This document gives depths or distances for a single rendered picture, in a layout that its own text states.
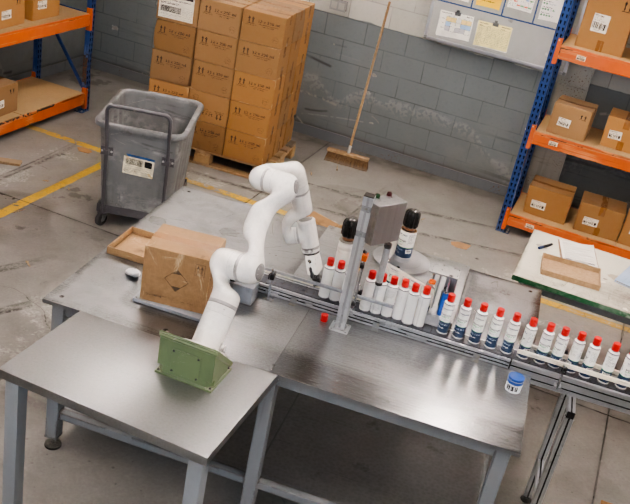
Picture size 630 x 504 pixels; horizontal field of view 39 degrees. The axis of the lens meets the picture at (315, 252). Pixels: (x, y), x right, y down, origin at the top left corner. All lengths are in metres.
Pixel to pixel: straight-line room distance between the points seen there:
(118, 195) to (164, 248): 2.50
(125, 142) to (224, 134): 1.56
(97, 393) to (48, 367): 0.24
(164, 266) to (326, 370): 0.83
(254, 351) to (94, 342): 0.66
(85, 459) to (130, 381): 0.98
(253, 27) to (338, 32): 1.50
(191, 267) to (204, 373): 0.57
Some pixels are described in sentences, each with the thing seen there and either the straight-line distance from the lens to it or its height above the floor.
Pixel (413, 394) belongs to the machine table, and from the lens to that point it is 3.80.
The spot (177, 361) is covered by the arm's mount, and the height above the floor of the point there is 0.92.
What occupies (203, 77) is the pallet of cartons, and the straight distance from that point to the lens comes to 7.50.
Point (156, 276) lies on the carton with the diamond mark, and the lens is 3.97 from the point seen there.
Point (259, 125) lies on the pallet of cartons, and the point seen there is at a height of 0.49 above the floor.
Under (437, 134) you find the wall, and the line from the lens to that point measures 8.48.
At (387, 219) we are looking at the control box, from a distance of 3.85.
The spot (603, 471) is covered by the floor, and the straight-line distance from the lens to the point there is 5.25.
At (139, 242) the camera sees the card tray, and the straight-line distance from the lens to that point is 4.55.
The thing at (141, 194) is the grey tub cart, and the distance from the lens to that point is 6.32.
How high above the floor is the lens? 2.94
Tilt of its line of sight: 27 degrees down
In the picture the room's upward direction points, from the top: 11 degrees clockwise
